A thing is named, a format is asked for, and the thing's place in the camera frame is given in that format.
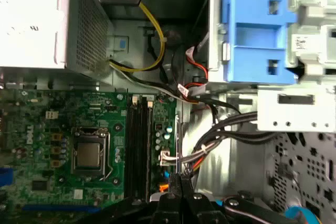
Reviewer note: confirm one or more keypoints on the blue drive latch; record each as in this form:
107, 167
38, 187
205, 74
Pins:
257, 56

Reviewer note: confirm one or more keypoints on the black open PC case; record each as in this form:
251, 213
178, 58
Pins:
249, 166

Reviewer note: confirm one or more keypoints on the blue expansion slot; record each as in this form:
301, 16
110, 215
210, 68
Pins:
60, 208

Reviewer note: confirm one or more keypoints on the metal drive cage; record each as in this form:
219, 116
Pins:
288, 115

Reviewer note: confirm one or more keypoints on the silver CPU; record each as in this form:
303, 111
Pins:
88, 155

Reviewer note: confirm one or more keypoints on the green motherboard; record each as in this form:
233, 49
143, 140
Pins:
86, 108

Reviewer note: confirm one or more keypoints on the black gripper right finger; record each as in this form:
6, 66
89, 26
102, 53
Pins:
199, 211

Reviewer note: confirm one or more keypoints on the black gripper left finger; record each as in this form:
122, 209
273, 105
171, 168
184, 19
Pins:
168, 211

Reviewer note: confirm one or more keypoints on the grey power supply unit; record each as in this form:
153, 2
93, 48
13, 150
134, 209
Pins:
86, 24

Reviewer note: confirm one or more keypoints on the blue board connector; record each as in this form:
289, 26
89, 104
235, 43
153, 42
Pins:
6, 180

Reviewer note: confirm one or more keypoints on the black CPU socket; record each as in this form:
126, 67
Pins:
89, 178

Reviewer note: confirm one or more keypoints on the metal socket cover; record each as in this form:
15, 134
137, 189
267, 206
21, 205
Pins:
88, 171

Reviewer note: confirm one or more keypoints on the metal locking lever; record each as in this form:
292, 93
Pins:
109, 153

